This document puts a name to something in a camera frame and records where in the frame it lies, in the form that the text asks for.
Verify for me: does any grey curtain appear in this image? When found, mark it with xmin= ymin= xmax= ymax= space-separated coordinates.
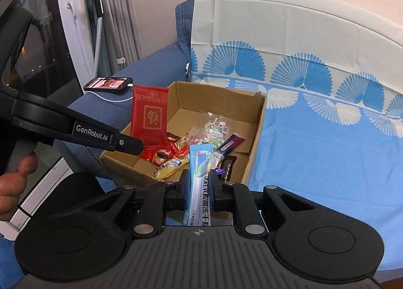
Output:
xmin=80 ymin=0 xmax=142 ymax=75

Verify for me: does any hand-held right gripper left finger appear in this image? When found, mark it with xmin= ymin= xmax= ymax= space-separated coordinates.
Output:
xmin=68 ymin=169 xmax=191 ymax=239

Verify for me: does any blue fan-print blanket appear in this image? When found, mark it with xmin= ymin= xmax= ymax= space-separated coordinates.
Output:
xmin=189 ymin=0 xmax=403 ymax=272

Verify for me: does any black snack bar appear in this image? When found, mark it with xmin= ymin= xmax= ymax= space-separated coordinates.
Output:
xmin=219 ymin=155 xmax=237 ymax=182

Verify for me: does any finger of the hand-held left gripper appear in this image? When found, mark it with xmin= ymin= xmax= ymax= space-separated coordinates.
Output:
xmin=109 ymin=132 xmax=145 ymax=156

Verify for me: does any brown cardboard box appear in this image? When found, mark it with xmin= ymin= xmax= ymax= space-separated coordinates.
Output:
xmin=100 ymin=80 xmax=266 ymax=197

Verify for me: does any yellow snack bar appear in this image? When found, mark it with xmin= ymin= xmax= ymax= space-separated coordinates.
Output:
xmin=150 ymin=154 xmax=190 ymax=181

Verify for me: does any red coffee packet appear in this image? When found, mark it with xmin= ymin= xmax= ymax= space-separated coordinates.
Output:
xmin=140 ymin=133 xmax=174 ymax=167

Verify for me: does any person's left hand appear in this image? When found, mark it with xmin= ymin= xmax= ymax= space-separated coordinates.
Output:
xmin=0 ymin=153 xmax=39 ymax=222

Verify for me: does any clear bag of candies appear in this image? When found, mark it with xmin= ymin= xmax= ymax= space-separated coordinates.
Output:
xmin=188 ymin=112 xmax=231 ymax=152

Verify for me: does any purple and white packet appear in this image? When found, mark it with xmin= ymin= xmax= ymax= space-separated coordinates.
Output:
xmin=213 ymin=133 xmax=246 ymax=161

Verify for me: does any black smartphone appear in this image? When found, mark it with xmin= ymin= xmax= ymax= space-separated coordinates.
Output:
xmin=83 ymin=77 xmax=133 ymax=92

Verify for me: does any large red packet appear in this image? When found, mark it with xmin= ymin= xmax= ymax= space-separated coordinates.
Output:
xmin=130 ymin=84 xmax=170 ymax=152

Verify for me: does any white charging cable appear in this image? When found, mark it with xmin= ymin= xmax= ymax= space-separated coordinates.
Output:
xmin=90 ymin=84 xmax=134 ymax=102

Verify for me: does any light blue packet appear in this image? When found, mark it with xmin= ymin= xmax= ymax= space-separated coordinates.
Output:
xmin=182 ymin=144 xmax=215 ymax=230

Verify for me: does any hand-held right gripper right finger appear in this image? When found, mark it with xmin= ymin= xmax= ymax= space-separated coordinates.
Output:
xmin=210 ymin=169 xmax=334 ymax=240

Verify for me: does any blue sofa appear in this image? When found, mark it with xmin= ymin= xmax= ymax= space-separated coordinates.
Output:
xmin=0 ymin=0 xmax=197 ymax=245

